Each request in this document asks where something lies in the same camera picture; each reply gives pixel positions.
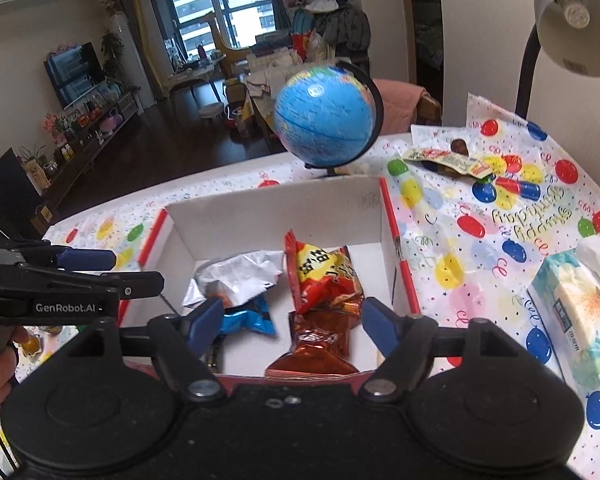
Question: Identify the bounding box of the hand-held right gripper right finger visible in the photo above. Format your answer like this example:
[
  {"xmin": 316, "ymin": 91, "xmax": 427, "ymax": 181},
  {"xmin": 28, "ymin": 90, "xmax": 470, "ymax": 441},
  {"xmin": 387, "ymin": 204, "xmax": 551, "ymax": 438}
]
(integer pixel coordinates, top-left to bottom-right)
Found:
[{"xmin": 359, "ymin": 296, "xmax": 533, "ymax": 403}]

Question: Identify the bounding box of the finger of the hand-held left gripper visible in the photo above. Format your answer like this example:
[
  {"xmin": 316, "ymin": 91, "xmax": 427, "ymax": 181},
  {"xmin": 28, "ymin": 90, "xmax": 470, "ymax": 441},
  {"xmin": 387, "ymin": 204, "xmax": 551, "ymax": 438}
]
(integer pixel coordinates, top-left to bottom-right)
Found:
[
  {"xmin": 10, "ymin": 242, "xmax": 117, "ymax": 272},
  {"xmin": 10, "ymin": 266, "xmax": 165, "ymax": 306}
]

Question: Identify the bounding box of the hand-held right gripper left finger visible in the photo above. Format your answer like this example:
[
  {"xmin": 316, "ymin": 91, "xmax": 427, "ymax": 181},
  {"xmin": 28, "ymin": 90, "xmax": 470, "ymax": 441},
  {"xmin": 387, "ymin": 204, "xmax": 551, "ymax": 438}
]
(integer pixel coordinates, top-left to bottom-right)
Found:
[{"xmin": 70, "ymin": 297, "xmax": 228, "ymax": 401}]

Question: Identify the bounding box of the silver foil snack packet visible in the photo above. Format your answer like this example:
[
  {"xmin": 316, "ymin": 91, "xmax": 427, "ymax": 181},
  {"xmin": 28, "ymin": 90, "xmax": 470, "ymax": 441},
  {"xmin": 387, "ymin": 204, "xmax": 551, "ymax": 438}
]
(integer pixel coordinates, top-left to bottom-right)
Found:
[{"xmin": 181, "ymin": 250, "xmax": 286, "ymax": 311}]

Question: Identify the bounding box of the dark red snack packet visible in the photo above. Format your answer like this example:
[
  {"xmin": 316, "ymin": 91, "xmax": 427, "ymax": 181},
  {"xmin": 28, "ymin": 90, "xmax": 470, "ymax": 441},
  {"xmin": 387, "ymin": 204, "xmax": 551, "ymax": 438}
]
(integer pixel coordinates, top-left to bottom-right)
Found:
[{"xmin": 265, "ymin": 310, "xmax": 376, "ymax": 378}]

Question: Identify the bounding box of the red chip bag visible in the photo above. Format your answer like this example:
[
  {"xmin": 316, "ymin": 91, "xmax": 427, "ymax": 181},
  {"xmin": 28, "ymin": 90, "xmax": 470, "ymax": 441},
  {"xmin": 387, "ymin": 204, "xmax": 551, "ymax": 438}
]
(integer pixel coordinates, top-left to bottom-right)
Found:
[{"xmin": 284, "ymin": 230, "xmax": 366, "ymax": 316}]

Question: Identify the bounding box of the red cardboard box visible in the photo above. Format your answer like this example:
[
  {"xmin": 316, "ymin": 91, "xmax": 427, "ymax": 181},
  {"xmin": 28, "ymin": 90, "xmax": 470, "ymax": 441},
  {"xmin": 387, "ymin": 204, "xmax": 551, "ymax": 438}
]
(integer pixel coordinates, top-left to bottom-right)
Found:
[{"xmin": 117, "ymin": 175, "xmax": 422, "ymax": 386}]

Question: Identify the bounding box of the yellow snack packet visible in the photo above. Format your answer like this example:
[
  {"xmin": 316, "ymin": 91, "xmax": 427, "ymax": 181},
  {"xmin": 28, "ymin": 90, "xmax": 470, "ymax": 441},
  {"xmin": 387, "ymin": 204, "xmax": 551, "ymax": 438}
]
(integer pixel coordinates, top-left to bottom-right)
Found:
[{"xmin": 12, "ymin": 326, "xmax": 63, "ymax": 358}]

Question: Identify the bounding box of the brown cardboard box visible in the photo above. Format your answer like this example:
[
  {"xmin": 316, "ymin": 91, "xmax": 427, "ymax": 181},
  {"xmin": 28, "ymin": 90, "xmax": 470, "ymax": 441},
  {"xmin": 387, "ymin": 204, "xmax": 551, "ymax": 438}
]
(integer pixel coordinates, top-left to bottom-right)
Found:
[{"xmin": 30, "ymin": 205, "xmax": 56, "ymax": 233}]

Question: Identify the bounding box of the yellow carton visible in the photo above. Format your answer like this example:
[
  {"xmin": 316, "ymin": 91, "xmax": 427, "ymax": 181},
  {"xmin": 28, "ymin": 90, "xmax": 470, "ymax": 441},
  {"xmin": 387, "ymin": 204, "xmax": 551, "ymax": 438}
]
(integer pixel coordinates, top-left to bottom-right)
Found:
[{"xmin": 22, "ymin": 160, "xmax": 48, "ymax": 191}]

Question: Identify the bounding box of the balloon print tablecloth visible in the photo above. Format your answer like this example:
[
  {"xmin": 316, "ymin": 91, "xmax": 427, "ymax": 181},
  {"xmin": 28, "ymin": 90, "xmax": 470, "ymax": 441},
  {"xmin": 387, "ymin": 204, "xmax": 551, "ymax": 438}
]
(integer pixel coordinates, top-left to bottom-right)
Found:
[{"xmin": 0, "ymin": 92, "xmax": 600, "ymax": 480}]

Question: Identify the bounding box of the black cabinet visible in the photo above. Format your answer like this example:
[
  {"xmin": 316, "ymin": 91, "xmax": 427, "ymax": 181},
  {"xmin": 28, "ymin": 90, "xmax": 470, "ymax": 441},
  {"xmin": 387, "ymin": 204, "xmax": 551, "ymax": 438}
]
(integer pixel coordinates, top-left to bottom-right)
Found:
[{"xmin": 0, "ymin": 147, "xmax": 46, "ymax": 241}]

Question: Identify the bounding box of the dark tv cabinet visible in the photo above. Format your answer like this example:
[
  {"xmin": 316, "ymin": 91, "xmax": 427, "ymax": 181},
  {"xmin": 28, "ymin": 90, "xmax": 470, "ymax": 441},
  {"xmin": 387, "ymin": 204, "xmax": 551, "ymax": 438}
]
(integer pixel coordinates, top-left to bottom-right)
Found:
[{"xmin": 30, "ymin": 87, "xmax": 143, "ymax": 231}]

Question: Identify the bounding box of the pink flower bouquet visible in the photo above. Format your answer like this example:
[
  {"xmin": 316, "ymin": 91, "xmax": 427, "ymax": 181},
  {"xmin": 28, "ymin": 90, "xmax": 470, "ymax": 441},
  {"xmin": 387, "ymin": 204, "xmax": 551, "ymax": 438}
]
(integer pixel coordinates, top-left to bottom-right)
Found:
[{"xmin": 42, "ymin": 112, "xmax": 68, "ymax": 143}]

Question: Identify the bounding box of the small printed packet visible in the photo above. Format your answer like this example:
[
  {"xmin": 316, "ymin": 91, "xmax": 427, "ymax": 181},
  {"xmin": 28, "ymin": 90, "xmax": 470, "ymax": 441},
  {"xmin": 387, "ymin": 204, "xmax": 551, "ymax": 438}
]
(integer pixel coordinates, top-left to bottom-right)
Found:
[{"xmin": 402, "ymin": 137, "xmax": 503, "ymax": 181}]

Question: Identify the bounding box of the television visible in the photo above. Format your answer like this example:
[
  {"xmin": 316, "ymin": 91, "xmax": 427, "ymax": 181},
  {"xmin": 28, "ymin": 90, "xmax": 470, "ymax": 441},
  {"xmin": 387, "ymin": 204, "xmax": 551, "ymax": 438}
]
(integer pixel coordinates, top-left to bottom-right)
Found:
[{"xmin": 43, "ymin": 41, "xmax": 106, "ymax": 110}]

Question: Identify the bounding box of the tissue box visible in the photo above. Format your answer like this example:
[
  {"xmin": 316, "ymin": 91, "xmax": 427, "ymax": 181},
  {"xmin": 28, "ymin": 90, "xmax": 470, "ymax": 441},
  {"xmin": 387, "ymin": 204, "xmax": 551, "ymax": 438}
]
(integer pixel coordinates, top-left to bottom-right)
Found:
[{"xmin": 527, "ymin": 235, "xmax": 600, "ymax": 388}]

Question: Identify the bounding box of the white standing air conditioner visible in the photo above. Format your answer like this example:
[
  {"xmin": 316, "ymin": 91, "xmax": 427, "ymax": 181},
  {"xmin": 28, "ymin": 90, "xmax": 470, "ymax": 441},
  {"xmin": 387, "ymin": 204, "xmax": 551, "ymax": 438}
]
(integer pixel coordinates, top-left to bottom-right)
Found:
[{"xmin": 107, "ymin": 12, "xmax": 146, "ymax": 106}]

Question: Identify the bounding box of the green potted plant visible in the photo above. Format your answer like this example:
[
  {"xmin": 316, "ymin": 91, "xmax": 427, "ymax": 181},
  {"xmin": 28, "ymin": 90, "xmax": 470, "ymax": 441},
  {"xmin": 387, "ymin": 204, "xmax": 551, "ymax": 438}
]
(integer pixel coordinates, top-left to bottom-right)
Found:
[{"xmin": 100, "ymin": 30, "xmax": 123, "ymax": 78}]

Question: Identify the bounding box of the round coffee table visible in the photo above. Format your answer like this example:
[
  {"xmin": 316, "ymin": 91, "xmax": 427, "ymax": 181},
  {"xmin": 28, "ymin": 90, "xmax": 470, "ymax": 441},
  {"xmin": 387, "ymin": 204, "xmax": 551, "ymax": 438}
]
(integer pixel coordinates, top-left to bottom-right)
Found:
[{"xmin": 167, "ymin": 62, "xmax": 226, "ymax": 106}]

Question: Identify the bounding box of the pink cloth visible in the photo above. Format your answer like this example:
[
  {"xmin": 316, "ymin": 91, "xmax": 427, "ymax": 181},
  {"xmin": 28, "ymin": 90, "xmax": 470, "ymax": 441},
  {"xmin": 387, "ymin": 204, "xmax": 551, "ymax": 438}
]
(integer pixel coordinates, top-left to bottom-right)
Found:
[{"xmin": 372, "ymin": 79, "xmax": 428, "ymax": 136}]

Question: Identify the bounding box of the blue globe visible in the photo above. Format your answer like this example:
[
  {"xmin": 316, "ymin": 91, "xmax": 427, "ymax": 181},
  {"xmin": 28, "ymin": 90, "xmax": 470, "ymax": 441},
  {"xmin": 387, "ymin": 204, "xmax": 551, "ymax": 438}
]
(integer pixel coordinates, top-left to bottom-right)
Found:
[{"xmin": 272, "ymin": 60, "xmax": 385, "ymax": 177}]

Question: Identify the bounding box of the brown curtain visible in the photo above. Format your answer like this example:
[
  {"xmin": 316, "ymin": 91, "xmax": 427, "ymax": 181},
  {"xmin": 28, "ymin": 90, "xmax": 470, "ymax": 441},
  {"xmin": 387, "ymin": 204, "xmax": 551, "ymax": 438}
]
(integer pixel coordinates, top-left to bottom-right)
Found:
[{"xmin": 125, "ymin": 0, "xmax": 173, "ymax": 106}]

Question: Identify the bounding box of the yellow child chair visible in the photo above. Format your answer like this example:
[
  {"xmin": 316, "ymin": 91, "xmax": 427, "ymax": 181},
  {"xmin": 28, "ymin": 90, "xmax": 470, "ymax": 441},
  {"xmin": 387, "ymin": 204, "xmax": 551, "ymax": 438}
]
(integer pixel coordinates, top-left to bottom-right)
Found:
[{"xmin": 207, "ymin": 10, "xmax": 253, "ymax": 81}]

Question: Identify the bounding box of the window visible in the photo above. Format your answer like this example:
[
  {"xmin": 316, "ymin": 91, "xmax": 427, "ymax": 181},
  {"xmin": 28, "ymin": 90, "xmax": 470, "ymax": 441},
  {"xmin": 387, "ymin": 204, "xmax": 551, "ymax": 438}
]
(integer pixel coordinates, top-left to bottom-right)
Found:
[{"xmin": 147, "ymin": 0, "xmax": 281, "ymax": 68}]

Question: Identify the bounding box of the pile of clothes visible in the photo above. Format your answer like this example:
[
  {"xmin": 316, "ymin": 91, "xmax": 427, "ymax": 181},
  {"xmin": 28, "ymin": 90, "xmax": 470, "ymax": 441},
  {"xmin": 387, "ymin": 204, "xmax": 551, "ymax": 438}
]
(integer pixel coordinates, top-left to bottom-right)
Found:
[{"xmin": 292, "ymin": 0, "xmax": 372, "ymax": 78}]

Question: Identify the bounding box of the grey desk lamp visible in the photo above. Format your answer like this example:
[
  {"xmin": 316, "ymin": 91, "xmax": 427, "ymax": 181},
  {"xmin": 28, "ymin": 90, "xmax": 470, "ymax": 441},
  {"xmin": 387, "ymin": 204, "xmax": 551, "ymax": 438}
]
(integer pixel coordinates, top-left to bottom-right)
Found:
[{"xmin": 515, "ymin": 0, "xmax": 600, "ymax": 118}]

